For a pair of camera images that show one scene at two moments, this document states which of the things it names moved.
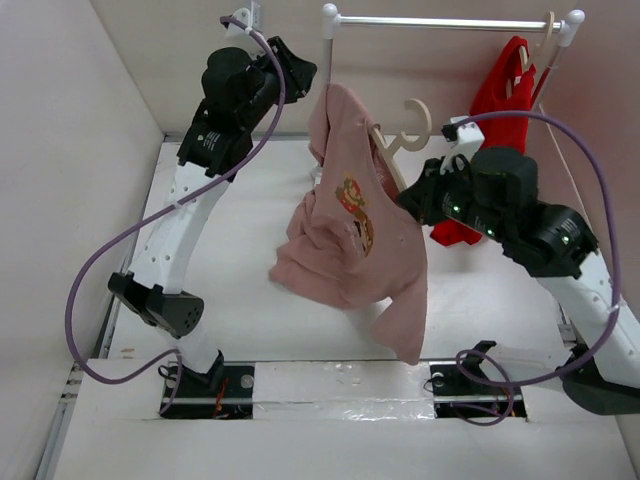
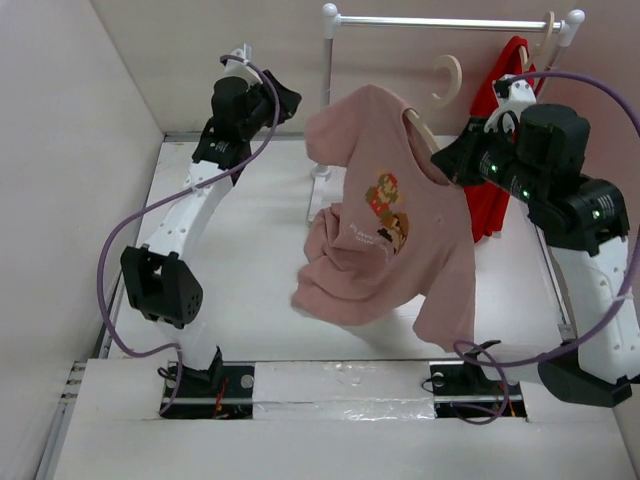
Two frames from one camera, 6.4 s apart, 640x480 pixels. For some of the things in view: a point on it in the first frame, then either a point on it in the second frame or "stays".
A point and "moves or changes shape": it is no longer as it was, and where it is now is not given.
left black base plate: (188, 397) stays
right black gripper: (421, 197) -> (459, 157)
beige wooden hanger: (403, 142) -> (418, 122)
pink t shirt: (353, 238) moves or changes shape
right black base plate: (459, 392) stays
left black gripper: (296, 71) -> (288, 101)
